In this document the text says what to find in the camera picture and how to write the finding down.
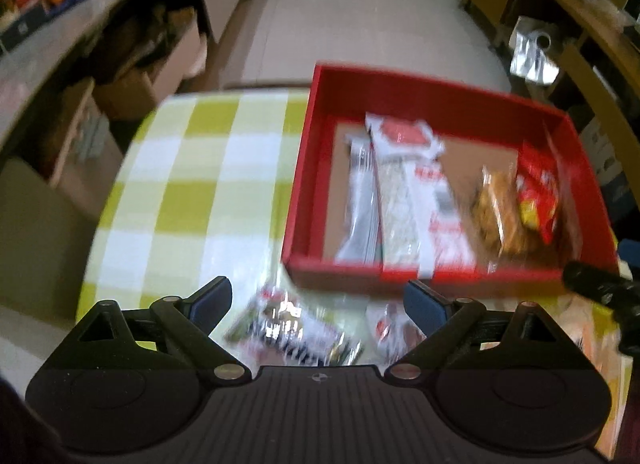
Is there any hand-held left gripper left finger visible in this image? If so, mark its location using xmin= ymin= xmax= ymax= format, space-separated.
xmin=75 ymin=276 xmax=251 ymax=387

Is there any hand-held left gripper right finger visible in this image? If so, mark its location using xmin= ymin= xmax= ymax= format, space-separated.
xmin=382 ymin=280 xmax=566 ymax=387

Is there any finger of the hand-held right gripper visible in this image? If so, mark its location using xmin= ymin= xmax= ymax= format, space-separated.
xmin=562 ymin=261 xmax=640 ymax=305

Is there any white red printed snack packet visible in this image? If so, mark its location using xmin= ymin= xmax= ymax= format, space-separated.
xmin=367 ymin=301 xmax=426 ymax=365

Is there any black white striped snack packet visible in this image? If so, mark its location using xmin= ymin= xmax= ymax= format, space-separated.
xmin=222 ymin=284 xmax=363 ymax=366

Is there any red cardboard box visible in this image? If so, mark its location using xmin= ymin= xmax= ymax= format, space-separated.
xmin=280 ymin=64 xmax=621 ymax=297

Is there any clear cookie packet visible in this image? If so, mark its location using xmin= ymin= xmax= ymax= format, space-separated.
xmin=472 ymin=164 xmax=546 ymax=257

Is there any long white red label packet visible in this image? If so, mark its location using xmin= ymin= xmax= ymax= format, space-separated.
xmin=365 ymin=112 xmax=478 ymax=279

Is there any open cardboard box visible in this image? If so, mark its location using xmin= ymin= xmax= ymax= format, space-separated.
xmin=95 ymin=8 xmax=208 ymax=119

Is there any silver foil bag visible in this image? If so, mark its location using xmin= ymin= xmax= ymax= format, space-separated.
xmin=510 ymin=16 xmax=561 ymax=85

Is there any grey top low cabinet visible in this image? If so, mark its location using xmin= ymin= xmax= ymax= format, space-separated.
xmin=0 ymin=0 xmax=286 ymax=179

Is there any dark blue box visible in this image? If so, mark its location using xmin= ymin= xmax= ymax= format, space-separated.
xmin=0 ymin=1 xmax=56 ymax=50

